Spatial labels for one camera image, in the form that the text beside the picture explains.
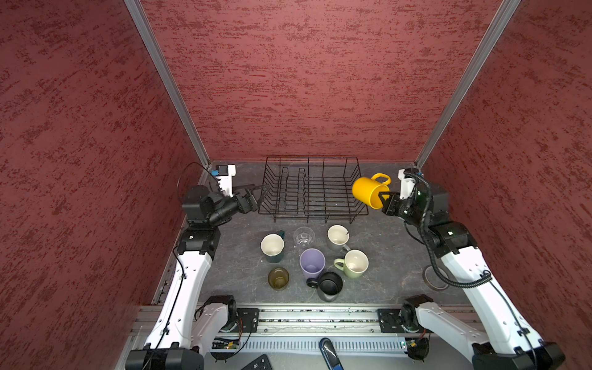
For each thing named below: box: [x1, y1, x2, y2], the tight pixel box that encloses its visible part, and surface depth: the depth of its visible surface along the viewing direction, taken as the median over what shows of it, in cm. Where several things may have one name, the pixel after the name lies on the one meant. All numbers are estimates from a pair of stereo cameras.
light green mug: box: [333, 248, 370, 279], surface depth 81 cm
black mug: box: [306, 271, 344, 303], surface depth 82 cm
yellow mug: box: [352, 172, 392, 210], surface depth 73 cm
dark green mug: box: [259, 229, 286, 263], surface depth 84 cm
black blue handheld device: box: [319, 336, 345, 370], surface depth 67 cm
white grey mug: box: [326, 224, 351, 253], surface depth 87 cm
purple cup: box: [299, 247, 327, 280], surface depth 79 cm
